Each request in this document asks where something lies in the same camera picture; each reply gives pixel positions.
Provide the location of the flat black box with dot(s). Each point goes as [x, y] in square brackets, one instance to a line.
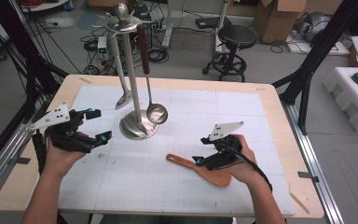
[211, 22]

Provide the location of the large cardboard box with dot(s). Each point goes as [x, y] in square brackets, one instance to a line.
[279, 21]

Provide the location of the aluminium rail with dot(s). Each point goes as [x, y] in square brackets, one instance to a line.
[320, 174]
[3, 158]

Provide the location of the wooden rice paddle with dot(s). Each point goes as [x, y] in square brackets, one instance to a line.
[214, 177]

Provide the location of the grey rounded device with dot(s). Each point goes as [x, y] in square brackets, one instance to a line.
[315, 26]

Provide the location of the white grid mat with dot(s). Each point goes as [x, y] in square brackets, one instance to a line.
[167, 193]

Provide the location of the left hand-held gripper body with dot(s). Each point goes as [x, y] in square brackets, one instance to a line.
[65, 137]

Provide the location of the steel utensil rack stand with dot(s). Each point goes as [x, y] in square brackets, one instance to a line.
[140, 124]

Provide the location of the small box with green light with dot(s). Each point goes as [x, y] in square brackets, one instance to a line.
[102, 46]

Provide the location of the black computer tower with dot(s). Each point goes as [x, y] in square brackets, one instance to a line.
[144, 15]

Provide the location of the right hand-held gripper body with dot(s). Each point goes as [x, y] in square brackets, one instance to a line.
[225, 152]

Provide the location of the white table leg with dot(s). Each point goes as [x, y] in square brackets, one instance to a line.
[167, 28]
[221, 18]

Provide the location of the grey tape strip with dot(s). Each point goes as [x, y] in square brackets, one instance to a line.
[308, 176]
[20, 160]

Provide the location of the black round stool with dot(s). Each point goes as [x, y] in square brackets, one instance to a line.
[236, 35]

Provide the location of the black metal frame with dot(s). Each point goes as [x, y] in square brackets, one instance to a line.
[317, 46]
[28, 62]

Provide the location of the person's left hand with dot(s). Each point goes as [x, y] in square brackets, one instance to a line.
[60, 161]

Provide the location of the person's right hand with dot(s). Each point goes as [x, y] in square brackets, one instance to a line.
[245, 168]

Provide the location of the white foam block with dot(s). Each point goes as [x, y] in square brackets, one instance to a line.
[351, 102]

